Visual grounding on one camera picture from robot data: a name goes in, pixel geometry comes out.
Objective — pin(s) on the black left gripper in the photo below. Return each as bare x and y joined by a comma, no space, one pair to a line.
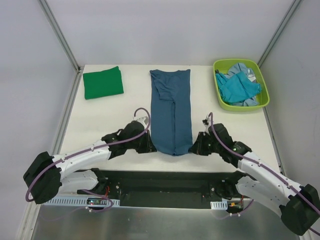
145,143

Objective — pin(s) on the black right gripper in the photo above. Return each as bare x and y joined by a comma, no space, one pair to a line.
200,144

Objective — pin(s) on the dark blue t shirt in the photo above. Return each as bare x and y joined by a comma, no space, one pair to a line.
171,123

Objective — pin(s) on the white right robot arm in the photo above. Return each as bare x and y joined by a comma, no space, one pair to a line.
297,206

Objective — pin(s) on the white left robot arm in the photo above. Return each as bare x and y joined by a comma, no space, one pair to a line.
49,175

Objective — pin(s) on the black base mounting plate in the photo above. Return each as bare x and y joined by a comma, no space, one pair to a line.
182,190

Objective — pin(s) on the teal t shirt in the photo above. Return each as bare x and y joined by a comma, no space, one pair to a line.
238,90

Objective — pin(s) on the folded green t shirt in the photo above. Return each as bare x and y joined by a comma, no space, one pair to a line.
103,83

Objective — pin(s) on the lime green plastic basket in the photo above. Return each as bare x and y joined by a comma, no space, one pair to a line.
223,65

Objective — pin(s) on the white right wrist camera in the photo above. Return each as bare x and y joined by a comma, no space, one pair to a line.
208,122

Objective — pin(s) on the front aluminium frame rail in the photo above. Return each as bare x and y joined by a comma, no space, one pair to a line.
275,188

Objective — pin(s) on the right white cable duct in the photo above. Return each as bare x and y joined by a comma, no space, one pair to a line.
219,205

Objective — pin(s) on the white cable duct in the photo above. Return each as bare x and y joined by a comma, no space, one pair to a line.
219,205
82,201

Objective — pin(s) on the left aluminium frame post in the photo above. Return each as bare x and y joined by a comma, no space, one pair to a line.
45,7

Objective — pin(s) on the aluminium frame post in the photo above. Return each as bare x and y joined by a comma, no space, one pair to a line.
294,6
45,7

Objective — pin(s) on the left white cable duct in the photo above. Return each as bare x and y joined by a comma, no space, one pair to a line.
82,201

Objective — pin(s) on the right aluminium frame post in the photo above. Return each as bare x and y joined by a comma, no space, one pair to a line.
294,6

